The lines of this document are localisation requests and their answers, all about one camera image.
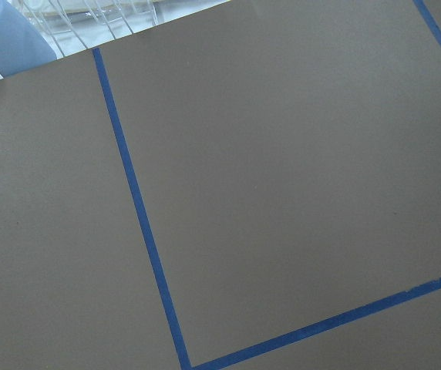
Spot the clear plastic bag with items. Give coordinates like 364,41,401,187
12,0,175,59

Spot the light blue plastic cup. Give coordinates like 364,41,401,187
0,1,57,77

